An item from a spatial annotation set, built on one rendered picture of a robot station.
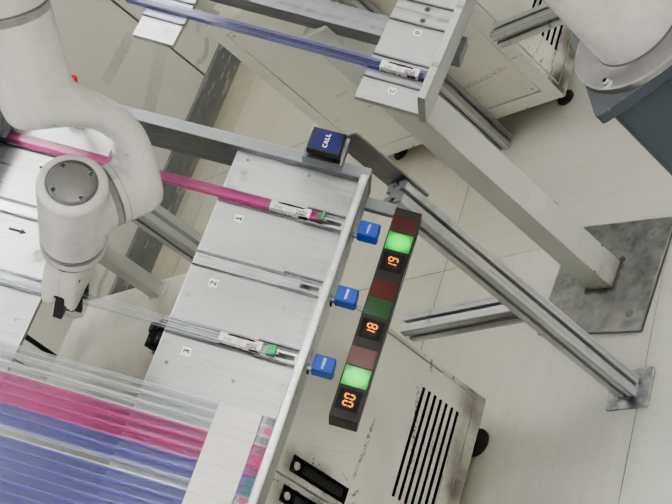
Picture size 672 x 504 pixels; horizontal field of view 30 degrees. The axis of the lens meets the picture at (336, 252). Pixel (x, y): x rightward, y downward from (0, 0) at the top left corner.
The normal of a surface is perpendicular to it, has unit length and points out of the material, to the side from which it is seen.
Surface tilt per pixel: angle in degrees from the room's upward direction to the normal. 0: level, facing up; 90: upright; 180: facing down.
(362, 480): 90
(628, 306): 0
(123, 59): 90
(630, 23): 90
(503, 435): 0
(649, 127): 90
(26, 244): 46
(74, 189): 57
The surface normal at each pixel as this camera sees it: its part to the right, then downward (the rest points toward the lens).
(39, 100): 0.39, 0.47
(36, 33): 0.65, 0.33
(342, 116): -0.29, 0.83
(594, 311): -0.68, -0.53
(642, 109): 0.04, 0.66
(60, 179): 0.15, -0.45
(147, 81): 0.67, -0.18
